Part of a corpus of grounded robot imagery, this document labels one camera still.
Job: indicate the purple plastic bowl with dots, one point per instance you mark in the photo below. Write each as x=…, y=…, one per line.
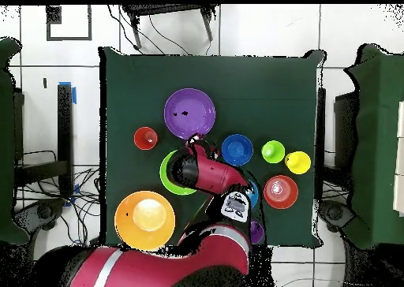
x=189, y=104

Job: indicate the green plastic bowl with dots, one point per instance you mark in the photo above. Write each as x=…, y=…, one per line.
x=176, y=190

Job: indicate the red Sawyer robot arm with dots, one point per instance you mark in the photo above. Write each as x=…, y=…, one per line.
x=142, y=271

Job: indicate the dark blue plastic bowl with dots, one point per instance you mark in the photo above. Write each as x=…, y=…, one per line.
x=237, y=149

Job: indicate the red plastic cup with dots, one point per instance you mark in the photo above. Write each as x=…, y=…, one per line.
x=145, y=138

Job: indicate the light blue plastic bowl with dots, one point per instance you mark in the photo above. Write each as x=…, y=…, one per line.
x=255, y=194

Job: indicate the green plastic cup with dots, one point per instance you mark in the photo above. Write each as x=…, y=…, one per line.
x=273, y=151

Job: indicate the dark green tablecloth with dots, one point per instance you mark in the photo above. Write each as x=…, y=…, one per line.
x=268, y=94

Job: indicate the large yellow plastic bowl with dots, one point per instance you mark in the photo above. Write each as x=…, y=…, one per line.
x=144, y=220

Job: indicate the orange-red plastic bowl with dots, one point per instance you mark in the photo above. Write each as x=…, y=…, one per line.
x=281, y=192

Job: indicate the yellow plastic cup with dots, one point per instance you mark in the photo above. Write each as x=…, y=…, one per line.
x=298, y=162

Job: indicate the purple plastic cup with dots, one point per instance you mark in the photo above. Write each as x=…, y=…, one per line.
x=257, y=231

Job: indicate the blue tape strip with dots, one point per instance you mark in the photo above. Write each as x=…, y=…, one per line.
x=74, y=96

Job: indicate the black metal stool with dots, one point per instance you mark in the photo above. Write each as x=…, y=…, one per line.
x=164, y=9

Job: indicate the black chair base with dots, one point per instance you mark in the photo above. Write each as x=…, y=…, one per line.
x=334, y=213
x=41, y=212

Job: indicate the green cloth side table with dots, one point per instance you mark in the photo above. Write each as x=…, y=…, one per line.
x=6, y=142
x=378, y=142

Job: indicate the white boxes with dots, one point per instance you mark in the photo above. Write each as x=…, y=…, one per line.
x=400, y=161

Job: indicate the black table frame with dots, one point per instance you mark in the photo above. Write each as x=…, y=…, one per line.
x=65, y=135
x=321, y=135

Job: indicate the black square floor frame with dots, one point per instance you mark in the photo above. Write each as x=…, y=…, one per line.
x=53, y=14

